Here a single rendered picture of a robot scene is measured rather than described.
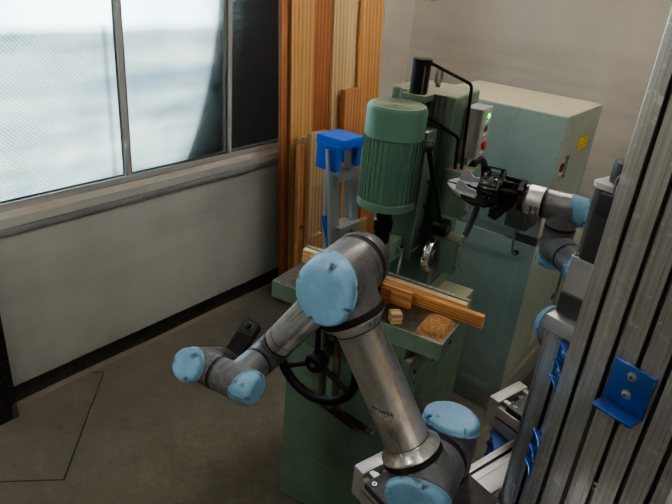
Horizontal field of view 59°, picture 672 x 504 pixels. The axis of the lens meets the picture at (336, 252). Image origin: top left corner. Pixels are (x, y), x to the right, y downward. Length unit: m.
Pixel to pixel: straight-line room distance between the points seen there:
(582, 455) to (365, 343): 0.48
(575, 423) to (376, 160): 0.88
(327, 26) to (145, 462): 2.35
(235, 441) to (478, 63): 2.78
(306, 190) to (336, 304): 2.32
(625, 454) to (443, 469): 0.32
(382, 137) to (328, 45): 1.83
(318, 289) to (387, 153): 0.77
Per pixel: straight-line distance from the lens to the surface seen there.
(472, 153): 1.99
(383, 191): 1.74
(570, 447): 1.29
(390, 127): 1.68
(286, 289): 1.94
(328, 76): 3.50
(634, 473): 1.23
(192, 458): 2.63
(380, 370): 1.06
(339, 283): 0.98
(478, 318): 1.84
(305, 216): 3.34
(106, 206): 2.82
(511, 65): 4.06
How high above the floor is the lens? 1.84
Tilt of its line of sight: 26 degrees down
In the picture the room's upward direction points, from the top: 5 degrees clockwise
